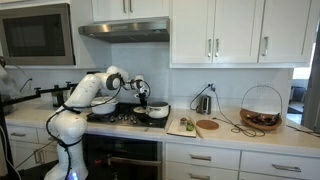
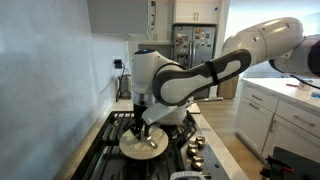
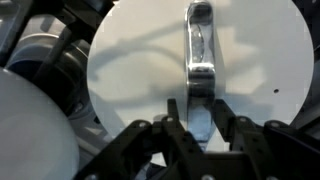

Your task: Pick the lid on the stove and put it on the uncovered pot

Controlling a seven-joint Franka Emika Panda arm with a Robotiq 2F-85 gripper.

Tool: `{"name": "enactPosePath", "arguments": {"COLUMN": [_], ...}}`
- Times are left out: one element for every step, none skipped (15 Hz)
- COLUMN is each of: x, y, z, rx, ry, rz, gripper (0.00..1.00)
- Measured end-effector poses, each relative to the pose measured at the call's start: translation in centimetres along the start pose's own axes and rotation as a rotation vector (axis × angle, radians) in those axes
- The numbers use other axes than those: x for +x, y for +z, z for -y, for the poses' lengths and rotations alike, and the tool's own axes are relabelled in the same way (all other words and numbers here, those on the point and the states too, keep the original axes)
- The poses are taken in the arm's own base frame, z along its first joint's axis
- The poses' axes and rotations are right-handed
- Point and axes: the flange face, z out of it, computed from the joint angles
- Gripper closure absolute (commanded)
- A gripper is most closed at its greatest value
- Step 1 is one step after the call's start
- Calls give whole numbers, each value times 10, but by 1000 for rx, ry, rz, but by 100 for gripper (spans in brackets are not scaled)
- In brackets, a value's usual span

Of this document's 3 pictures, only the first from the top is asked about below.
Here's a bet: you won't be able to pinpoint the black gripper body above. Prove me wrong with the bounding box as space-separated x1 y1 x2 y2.
134 79 151 100

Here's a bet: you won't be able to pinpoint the white pot with lid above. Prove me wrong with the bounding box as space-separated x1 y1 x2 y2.
90 96 120 116

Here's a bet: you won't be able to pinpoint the black gas cooktop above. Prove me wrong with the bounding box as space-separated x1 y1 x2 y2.
85 102 172 130

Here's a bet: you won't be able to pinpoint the light wooden cutting board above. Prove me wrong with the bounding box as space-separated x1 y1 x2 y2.
166 116 205 139

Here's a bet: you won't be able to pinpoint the large green toy broccoli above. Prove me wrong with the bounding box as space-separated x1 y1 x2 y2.
186 120 196 132

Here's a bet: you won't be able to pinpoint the black built-in oven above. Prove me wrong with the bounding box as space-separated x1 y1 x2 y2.
82 133 164 180

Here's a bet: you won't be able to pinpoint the steel range hood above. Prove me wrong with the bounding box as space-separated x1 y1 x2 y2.
78 18 171 44

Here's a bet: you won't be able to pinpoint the steel electric kettle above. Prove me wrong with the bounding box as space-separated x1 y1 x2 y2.
199 94 213 116

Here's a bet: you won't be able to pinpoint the round wooden coaster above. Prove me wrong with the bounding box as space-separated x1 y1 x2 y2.
195 119 220 131

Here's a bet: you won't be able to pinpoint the white cabinet above hood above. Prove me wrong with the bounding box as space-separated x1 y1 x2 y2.
91 0 171 23

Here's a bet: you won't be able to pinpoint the dark jar on counter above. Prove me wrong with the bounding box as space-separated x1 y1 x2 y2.
50 89 70 108

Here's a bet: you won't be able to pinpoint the white lower drawer cabinet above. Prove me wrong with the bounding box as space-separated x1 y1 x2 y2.
163 141 320 180

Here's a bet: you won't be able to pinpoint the built-in steel microwave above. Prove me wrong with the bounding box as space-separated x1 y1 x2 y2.
0 3 76 67

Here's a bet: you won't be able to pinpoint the white lower cabinet small drawers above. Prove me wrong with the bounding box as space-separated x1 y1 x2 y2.
5 123 61 172

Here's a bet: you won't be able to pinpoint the stainless steel refrigerator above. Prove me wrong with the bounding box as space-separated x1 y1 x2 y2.
301 31 320 133

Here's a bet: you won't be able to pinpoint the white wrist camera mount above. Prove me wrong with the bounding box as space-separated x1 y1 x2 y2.
134 74 146 85

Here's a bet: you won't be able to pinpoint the white uncovered pot steel handle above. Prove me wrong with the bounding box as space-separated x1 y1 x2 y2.
145 100 171 120

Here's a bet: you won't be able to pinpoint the black kettle power cord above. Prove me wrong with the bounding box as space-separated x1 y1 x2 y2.
188 85 212 112

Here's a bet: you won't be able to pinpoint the dark cable on counter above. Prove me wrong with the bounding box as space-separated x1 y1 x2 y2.
211 89 267 138

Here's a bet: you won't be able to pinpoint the black camera stand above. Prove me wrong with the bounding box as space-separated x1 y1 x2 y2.
0 81 80 108

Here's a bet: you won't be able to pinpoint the white upper wall cabinet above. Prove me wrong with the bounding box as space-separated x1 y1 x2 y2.
169 0 316 69

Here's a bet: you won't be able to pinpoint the wooden basket with wire handle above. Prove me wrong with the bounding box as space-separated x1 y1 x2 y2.
239 84 284 132

